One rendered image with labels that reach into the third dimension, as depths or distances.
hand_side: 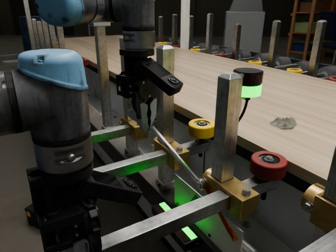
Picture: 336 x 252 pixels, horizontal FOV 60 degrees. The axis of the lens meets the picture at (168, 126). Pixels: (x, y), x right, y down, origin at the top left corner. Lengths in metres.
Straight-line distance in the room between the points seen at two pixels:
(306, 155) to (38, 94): 0.60
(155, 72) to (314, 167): 0.41
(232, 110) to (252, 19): 6.20
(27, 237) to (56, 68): 1.65
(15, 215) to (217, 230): 1.61
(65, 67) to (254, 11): 6.50
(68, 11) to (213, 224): 0.54
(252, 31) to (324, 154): 6.08
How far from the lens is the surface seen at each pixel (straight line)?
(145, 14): 0.68
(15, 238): 1.98
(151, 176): 0.99
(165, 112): 0.81
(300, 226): 0.86
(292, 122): 0.93
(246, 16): 6.75
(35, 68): 0.36
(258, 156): 0.71
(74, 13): 0.58
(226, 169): 0.65
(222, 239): 0.72
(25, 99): 0.36
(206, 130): 0.83
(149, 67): 0.68
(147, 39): 0.68
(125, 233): 0.55
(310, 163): 0.73
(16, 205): 2.23
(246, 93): 0.60
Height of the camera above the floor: 1.23
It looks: 23 degrees down
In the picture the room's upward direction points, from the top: straight up
